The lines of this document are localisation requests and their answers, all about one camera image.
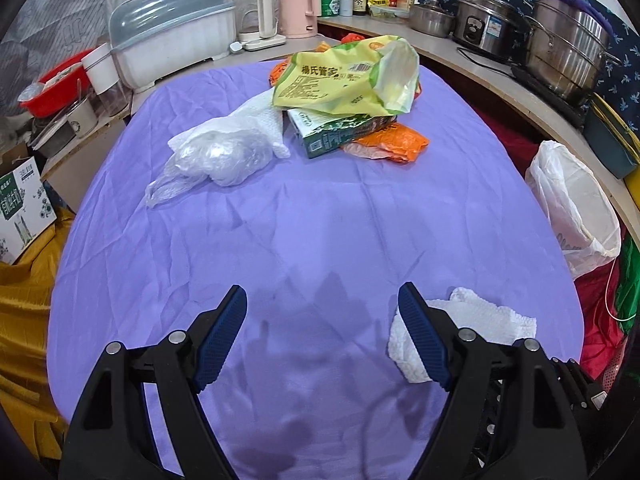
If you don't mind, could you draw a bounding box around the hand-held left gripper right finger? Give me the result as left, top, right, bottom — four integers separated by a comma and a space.
397, 282, 588, 480

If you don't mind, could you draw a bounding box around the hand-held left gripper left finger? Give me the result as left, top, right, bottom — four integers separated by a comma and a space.
59, 285, 248, 480

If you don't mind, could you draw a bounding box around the white paper towel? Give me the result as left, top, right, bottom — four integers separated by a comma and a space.
387, 287, 538, 384
167, 92, 292, 161

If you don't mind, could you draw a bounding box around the white trash bag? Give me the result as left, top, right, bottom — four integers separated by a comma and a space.
524, 140, 623, 281

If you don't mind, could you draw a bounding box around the green cardboard box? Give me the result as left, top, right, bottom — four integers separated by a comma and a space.
287, 107, 401, 161

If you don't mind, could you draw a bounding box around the yellow green snack bag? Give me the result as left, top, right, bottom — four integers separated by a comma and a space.
272, 35, 421, 118

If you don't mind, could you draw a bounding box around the green plastic bag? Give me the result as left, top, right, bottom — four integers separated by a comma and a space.
614, 237, 640, 335

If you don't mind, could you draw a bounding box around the purple tablecloth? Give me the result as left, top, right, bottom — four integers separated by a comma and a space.
47, 57, 586, 480

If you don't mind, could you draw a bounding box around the clear plastic bag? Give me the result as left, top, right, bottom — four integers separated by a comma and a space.
145, 129, 277, 209

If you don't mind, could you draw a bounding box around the yellow cloth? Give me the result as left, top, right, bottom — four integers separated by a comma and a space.
0, 212, 73, 463

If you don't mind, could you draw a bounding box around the orange snack wrapper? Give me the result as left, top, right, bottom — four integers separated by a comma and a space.
342, 122, 431, 163

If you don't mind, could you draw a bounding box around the red cloth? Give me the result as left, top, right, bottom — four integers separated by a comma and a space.
467, 102, 543, 178

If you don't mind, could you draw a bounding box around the flat white paper towel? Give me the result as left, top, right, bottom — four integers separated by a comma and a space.
167, 92, 292, 161

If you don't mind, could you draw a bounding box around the printed cardboard box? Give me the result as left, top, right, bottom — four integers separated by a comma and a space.
0, 156, 59, 266

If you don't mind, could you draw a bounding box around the stack of blue yellow bowls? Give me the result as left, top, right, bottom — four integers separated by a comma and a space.
582, 94, 640, 181

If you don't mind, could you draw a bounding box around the small white pot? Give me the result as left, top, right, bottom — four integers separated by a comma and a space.
66, 100, 99, 139

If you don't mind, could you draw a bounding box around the black induction cooker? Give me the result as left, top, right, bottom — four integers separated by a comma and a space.
510, 65, 592, 129

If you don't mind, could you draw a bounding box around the orange mesh sponge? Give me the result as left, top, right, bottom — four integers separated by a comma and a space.
269, 59, 292, 87

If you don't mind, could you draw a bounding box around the white blender cup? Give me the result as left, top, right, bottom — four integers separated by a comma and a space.
81, 42, 132, 117

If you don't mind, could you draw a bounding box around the red plastic basin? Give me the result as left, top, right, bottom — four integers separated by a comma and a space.
20, 50, 99, 117

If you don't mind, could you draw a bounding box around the white dish rack with cover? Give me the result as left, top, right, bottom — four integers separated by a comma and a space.
107, 0, 237, 94

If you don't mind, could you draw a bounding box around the small steel pot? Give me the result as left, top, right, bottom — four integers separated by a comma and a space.
410, 0, 457, 39

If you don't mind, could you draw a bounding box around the steel rice cooker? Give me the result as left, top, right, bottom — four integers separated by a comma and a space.
452, 0, 532, 64

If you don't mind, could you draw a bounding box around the large steel steamer pot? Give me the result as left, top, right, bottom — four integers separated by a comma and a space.
522, 0, 624, 107

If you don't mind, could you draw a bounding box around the white glass kettle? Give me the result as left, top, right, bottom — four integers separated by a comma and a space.
231, 0, 287, 52

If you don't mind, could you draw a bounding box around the clear food container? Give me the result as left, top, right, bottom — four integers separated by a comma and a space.
370, 4, 414, 19

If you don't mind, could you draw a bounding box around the pink electric kettle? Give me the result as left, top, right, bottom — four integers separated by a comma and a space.
277, 0, 321, 40

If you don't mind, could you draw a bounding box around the purple cloth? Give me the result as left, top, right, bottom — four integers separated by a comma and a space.
530, 0, 615, 28

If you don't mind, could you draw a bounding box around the white cord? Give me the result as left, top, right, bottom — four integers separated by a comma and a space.
602, 260, 636, 323

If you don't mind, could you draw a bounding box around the black power cable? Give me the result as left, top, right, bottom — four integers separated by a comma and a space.
456, 46, 527, 70

